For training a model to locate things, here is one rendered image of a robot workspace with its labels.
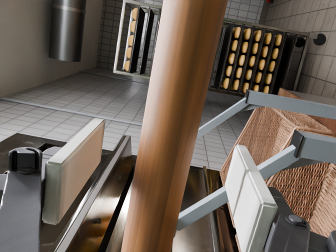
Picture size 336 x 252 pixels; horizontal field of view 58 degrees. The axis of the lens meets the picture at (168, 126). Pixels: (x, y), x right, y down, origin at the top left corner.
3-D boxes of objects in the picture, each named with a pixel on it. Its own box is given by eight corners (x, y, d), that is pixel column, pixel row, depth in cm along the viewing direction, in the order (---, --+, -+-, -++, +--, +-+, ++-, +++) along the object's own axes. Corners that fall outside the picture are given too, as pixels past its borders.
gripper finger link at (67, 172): (57, 227, 13) (40, 223, 13) (100, 162, 20) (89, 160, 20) (62, 165, 12) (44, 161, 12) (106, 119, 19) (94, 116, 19)
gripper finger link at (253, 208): (261, 202, 12) (279, 206, 12) (235, 143, 19) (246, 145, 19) (243, 262, 13) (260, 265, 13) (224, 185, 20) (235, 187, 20)
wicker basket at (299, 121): (299, 243, 124) (232, 231, 124) (264, 181, 178) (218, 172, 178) (339, 132, 110) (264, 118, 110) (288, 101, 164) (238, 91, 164)
